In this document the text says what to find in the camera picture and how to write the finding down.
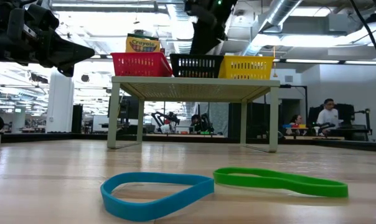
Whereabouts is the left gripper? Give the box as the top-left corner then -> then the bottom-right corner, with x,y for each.
1,2 -> 95,78

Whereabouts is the blue rubber band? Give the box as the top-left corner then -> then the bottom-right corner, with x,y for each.
100,172 -> 215,223

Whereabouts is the yellow Crayola crayon box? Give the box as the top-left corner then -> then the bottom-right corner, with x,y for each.
125,33 -> 161,54

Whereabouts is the green rubber band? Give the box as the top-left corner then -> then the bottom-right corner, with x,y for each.
212,167 -> 349,198

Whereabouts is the black aluminium table frame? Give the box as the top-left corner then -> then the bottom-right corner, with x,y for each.
0,132 -> 376,153

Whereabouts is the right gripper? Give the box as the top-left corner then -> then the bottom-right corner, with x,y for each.
184,0 -> 238,55

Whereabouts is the silver ventilation duct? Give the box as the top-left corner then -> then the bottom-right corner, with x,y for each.
242,0 -> 304,55

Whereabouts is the person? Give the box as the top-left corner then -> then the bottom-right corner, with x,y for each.
190,114 -> 205,134
316,98 -> 342,133
288,114 -> 304,128

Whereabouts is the clear acrylic stand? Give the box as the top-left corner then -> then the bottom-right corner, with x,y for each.
106,76 -> 281,153

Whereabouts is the white pillar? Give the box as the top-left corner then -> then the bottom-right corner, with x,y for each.
45,68 -> 75,134

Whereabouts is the red plastic basket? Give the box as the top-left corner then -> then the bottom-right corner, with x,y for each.
110,52 -> 174,78

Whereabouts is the ribbed ventilation duct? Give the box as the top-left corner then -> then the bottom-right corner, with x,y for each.
167,0 -> 204,54

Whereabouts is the yellow plastic basket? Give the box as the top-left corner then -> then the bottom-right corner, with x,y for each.
218,55 -> 275,80

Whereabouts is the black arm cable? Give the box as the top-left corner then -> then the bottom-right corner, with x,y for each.
349,0 -> 376,68

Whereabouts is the black plastic basket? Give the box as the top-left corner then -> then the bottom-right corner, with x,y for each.
169,53 -> 225,79

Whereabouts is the narrow black cabinet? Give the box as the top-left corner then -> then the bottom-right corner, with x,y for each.
71,104 -> 84,134

